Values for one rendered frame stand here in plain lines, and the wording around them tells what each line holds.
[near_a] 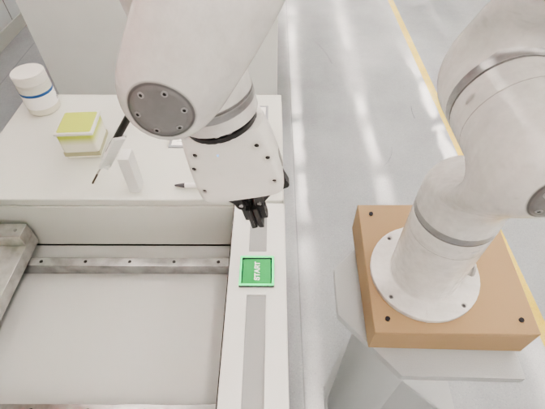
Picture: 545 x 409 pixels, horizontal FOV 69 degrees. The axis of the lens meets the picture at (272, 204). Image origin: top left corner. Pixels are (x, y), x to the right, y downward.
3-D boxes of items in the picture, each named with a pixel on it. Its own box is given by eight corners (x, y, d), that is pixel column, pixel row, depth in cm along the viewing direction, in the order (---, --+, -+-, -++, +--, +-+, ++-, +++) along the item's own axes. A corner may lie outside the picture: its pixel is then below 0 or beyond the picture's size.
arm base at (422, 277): (469, 234, 77) (512, 169, 62) (487, 330, 65) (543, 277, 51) (370, 224, 79) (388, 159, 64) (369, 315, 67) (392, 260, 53)
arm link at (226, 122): (158, 126, 37) (171, 150, 39) (251, 109, 36) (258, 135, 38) (173, 77, 42) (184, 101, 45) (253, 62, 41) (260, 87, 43)
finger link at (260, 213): (246, 195, 48) (259, 229, 53) (272, 192, 48) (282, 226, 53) (247, 177, 50) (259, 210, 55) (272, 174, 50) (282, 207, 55)
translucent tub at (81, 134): (66, 160, 81) (52, 134, 76) (75, 136, 86) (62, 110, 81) (103, 158, 81) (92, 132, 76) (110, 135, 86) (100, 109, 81)
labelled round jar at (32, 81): (24, 117, 91) (2, 79, 83) (36, 99, 95) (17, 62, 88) (54, 117, 91) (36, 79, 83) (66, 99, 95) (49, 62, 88)
